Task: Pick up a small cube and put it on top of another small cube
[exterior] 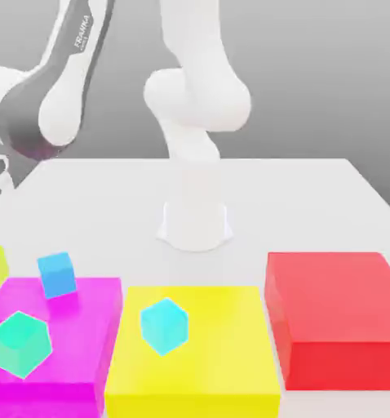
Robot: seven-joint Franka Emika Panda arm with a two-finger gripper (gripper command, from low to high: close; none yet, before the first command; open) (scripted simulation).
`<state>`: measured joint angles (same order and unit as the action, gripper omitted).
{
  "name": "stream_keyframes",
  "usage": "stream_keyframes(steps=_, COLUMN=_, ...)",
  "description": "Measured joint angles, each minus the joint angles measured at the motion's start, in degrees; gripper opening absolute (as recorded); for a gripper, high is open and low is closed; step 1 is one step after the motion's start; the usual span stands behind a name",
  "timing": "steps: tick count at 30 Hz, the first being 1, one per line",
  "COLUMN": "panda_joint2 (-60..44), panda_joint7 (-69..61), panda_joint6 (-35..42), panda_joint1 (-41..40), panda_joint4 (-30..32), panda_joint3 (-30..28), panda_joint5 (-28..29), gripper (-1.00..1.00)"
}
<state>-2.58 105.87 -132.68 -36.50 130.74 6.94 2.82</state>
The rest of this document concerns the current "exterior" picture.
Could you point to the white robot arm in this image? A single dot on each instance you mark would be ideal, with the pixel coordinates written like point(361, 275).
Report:
point(195, 98)

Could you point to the large red box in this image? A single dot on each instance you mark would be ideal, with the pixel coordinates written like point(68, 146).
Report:
point(338, 303)

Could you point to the small green cube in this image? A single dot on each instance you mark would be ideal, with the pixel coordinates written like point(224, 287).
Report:
point(18, 346)

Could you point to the small blue cube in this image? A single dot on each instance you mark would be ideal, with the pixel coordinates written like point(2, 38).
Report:
point(57, 276)

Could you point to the large yellow box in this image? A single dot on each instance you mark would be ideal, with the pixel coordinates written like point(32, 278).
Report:
point(211, 352)

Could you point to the large magenta box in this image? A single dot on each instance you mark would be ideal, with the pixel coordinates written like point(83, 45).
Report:
point(80, 326)

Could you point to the small cyan cube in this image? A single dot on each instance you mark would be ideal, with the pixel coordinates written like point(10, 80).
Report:
point(164, 326)

